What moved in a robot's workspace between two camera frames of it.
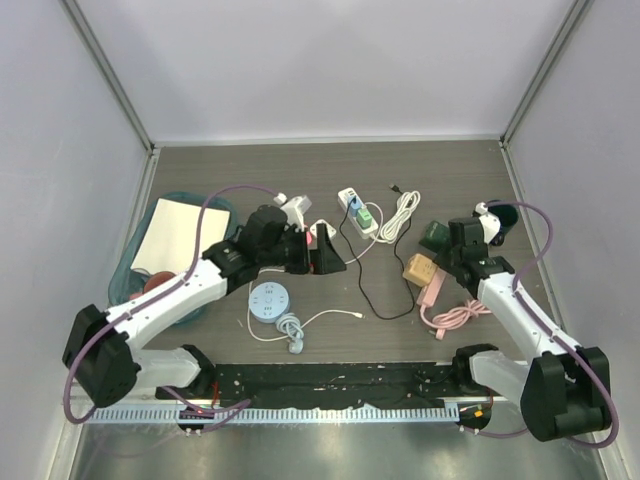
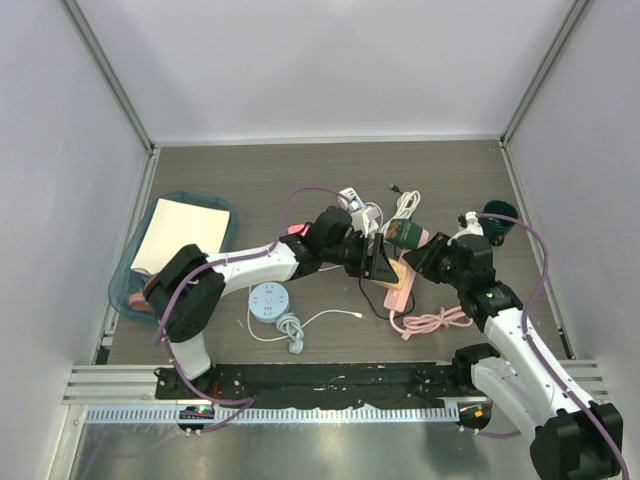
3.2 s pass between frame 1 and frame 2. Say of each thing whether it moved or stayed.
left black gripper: moved
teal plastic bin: stayed
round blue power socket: stayed
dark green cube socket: moved
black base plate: stayed
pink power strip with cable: moved
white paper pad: stayed
